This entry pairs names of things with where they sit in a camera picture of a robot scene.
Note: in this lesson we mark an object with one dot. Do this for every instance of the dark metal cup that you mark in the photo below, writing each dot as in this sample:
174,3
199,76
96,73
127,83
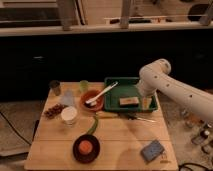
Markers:
55,87

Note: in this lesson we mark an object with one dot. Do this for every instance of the orange round fruit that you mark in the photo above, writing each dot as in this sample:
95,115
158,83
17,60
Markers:
85,147

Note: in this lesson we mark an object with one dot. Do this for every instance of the yellow handled knife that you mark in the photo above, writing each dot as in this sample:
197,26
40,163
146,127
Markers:
106,115

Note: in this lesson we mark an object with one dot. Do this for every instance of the black plate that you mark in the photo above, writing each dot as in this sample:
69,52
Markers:
92,155

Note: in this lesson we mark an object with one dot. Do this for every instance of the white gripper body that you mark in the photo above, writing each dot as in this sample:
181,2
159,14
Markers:
146,101

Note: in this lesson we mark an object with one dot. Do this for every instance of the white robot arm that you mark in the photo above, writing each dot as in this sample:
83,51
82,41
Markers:
155,76

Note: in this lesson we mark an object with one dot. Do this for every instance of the orange bowl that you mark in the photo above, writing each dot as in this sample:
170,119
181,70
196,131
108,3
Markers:
96,106

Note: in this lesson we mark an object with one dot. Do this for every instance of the black scissors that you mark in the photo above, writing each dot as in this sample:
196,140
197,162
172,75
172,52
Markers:
134,117

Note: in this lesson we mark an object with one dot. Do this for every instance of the green plastic cup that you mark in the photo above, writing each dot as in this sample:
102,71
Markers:
83,86

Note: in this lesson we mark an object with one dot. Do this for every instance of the brown felt eraser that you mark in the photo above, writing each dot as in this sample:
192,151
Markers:
129,101

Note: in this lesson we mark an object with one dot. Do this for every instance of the white spoon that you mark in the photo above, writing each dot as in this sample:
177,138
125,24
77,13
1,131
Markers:
100,94

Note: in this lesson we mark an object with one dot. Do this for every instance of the clear plastic cup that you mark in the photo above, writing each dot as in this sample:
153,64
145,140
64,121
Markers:
67,98

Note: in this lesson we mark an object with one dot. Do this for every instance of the green plastic tray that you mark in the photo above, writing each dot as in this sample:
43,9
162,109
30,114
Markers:
126,87

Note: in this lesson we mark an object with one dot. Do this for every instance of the blue sponge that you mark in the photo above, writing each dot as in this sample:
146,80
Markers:
152,151

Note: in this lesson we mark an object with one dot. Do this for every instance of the white paper cup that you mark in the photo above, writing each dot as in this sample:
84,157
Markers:
69,115

